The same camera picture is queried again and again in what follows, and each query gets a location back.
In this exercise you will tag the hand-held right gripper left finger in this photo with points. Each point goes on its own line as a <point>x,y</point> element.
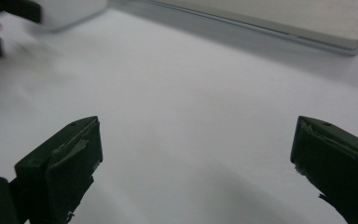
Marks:
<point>62,168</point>

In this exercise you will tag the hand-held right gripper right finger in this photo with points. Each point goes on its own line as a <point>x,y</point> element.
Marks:
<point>338,161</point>

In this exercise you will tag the beige flat board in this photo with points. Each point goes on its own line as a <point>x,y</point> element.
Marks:
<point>292,18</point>

